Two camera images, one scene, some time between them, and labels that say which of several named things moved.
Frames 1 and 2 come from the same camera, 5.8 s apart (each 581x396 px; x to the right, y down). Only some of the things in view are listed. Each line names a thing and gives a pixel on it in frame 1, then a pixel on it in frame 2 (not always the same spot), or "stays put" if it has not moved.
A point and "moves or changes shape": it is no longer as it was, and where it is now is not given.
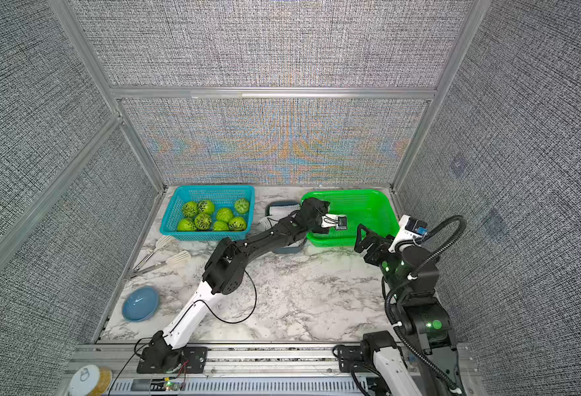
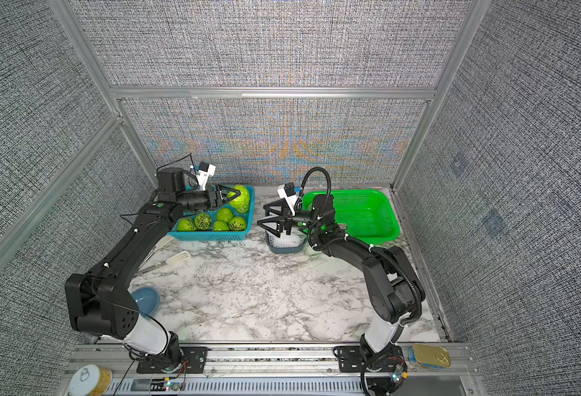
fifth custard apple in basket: [203, 222] stays put
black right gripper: [378, 242] → [285, 210]
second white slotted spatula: [177, 258] stays put
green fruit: [205, 207] moves or changes shape
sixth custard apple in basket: [186, 224] stays put
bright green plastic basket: [369, 207] stays put
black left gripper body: [316, 226] → [211, 204]
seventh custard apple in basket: [237, 223] stays put
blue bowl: [140, 304] stays put
